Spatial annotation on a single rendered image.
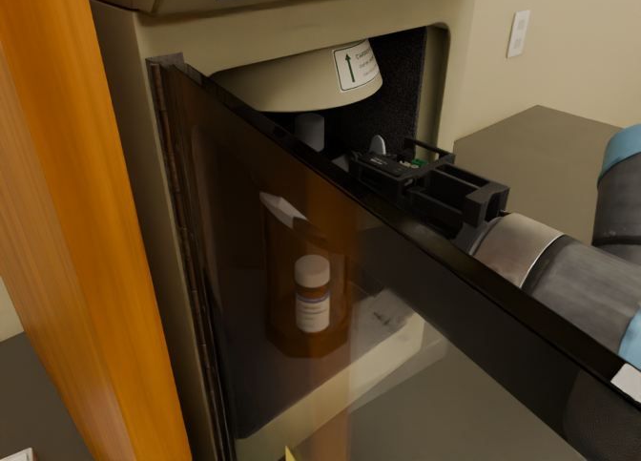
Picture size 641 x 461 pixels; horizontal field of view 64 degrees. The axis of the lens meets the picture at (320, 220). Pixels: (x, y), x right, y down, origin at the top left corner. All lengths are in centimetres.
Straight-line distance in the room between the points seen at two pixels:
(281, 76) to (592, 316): 27
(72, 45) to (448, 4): 35
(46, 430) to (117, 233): 50
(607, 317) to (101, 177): 28
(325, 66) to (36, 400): 54
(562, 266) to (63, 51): 29
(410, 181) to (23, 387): 56
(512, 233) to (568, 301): 6
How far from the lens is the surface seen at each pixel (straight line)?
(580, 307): 34
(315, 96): 42
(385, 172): 40
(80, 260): 23
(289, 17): 36
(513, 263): 35
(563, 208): 112
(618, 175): 48
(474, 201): 36
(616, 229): 46
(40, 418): 73
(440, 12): 48
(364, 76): 45
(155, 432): 31
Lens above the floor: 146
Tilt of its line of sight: 32 degrees down
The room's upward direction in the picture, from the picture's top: straight up
